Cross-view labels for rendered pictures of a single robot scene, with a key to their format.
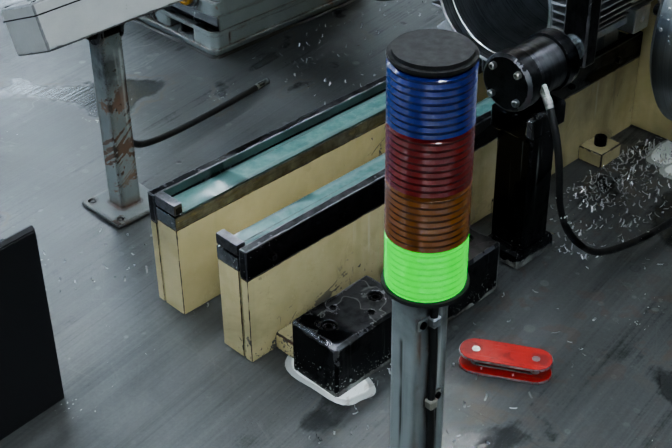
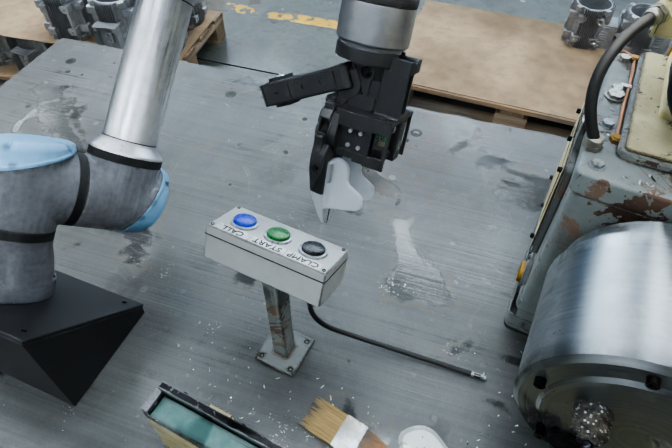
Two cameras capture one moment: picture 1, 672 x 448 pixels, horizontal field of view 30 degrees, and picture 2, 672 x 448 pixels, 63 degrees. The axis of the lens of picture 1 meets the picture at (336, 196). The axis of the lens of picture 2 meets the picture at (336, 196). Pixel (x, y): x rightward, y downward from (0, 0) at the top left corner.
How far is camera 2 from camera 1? 113 cm
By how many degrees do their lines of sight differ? 54
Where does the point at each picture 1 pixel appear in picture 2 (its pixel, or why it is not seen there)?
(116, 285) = (192, 385)
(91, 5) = (245, 256)
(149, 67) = (467, 286)
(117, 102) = (271, 309)
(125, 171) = (276, 339)
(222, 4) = (525, 305)
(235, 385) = not seen: outside the picture
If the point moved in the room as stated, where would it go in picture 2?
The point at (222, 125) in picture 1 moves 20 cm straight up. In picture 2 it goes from (410, 370) to (425, 300)
